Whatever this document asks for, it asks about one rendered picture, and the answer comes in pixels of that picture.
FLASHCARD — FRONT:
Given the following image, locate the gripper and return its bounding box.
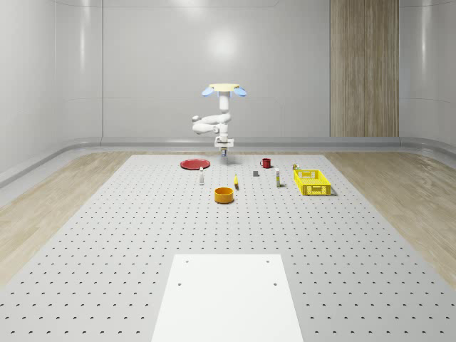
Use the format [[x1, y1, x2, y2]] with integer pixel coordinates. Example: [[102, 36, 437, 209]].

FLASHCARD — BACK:
[[213, 137, 235, 158]]

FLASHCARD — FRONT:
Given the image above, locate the yellow bowl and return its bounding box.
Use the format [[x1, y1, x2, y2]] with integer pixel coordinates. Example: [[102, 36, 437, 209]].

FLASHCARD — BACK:
[[214, 187, 234, 205]]

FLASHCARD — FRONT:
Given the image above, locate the yellow basket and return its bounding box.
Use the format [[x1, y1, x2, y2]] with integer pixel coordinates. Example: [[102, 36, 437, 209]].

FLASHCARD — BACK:
[[293, 169, 332, 197]]

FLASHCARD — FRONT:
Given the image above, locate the red plate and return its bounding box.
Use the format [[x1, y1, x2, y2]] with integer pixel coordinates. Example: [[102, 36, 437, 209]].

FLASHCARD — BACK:
[[180, 158, 212, 172]]

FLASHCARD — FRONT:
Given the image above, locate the white board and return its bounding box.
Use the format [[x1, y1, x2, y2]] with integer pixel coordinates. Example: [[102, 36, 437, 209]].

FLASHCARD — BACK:
[[150, 253, 305, 342]]

